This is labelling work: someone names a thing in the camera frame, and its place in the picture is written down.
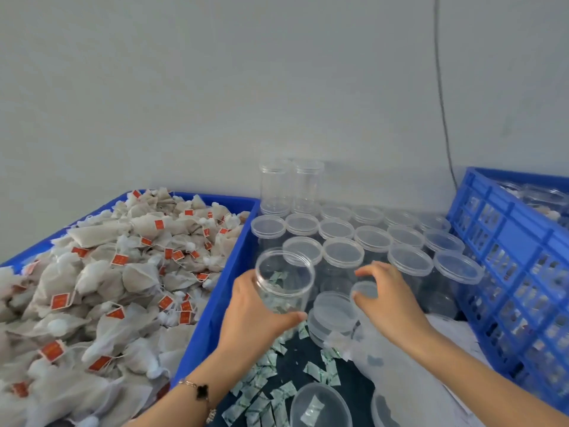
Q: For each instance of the person's right hand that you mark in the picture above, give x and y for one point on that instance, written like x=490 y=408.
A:
x=396 y=311

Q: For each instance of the person's left hand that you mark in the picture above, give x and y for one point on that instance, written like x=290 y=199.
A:
x=253 y=329

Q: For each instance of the pile of green desiccant packets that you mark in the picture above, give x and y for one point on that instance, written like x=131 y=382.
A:
x=267 y=387

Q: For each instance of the clear jar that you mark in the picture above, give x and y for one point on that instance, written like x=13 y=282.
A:
x=284 y=275

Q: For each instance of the group of lidded jars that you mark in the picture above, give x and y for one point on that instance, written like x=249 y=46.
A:
x=382 y=244

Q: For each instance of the pile of white label papers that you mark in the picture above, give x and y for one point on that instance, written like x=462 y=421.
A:
x=418 y=387

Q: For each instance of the blue slatted crate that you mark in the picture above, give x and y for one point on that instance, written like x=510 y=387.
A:
x=516 y=289

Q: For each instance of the pile of tea bags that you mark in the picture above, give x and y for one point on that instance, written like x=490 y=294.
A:
x=107 y=298

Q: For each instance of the person's right forearm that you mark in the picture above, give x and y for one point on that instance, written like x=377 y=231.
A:
x=489 y=387

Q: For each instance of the person's left forearm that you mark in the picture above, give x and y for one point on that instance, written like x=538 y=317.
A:
x=191 y=395

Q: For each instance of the blue plastic tray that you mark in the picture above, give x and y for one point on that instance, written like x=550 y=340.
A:
x=209 y=324

